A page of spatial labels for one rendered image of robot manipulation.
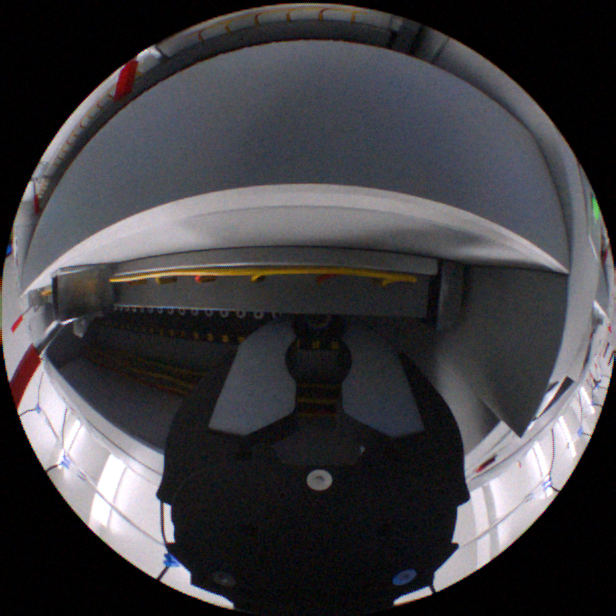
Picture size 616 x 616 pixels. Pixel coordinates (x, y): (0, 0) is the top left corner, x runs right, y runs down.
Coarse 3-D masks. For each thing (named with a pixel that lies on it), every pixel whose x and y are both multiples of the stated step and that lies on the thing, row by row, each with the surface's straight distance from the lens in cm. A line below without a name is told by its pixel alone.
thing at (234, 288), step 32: (128, 288) 12; (160, 288) 10; (192, 288) 9; (224, 288) 8; (256, 288) 8; (288, 288) 8; (320, 288) 8; (352, 288) 8; (384, 288) 8; (416, 288) 9
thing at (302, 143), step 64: (256, 64) 4; (320, 64) 4; (384, 64) 5; (128, 128) 6; (192, 128) 3; (256, 128) 3; (320, 128) 3; (384, 128) 3; (448, 128) 4; (512, 128) 6; (64, 192) 10; (128, 192) 4; (192, 192) 3; (256, 192) 2; (320, 192) 2; (384, 192) 2; (448, 192) 3; (512, 192) 4; (64, 256) 7; (128, 256) 9; (448, 256) 7; (512, 256) 6; (448, 320) 9; (512, 320) 8; (512, 384) 8
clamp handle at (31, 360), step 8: (56, 320) 12; (80, 320) 12; (48, 328) 12; (56, 328) 11; (80, 328) 12; (48, 336) 11; (32, 344) 11; (40, 344) 11; (48, 344) 11; (32, 352) 11; (40, 352) 11; (24, 360) 11; (32, 360) 11; (40, 360) 11; (16, 368) 12; (24, 368) 11; (32, 368) 11; (16, 376) 11; (24, 376) 11; (32, 376) 11; (16, 384) 11; (24, 384) 11; (16, 392) 11; (24, 392) 11; (16, 400) 11
